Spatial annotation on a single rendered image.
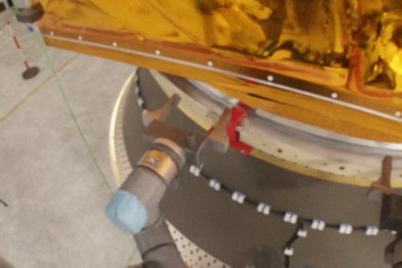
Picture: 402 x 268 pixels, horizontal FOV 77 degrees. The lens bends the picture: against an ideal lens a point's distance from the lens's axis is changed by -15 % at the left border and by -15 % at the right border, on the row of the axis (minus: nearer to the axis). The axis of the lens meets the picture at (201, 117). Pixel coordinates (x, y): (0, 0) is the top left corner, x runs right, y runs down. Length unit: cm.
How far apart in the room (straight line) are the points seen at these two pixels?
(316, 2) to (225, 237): 73
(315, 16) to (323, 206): 50
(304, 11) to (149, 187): 42
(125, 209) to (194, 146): 18
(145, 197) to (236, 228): 47
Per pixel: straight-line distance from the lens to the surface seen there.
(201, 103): 78
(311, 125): 69
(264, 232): 90
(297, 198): 82
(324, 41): 58
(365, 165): 72
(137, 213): 51
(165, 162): 54
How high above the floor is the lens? 223
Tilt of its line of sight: 44 degrees down
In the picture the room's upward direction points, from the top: 4 degrees counter-clockwise
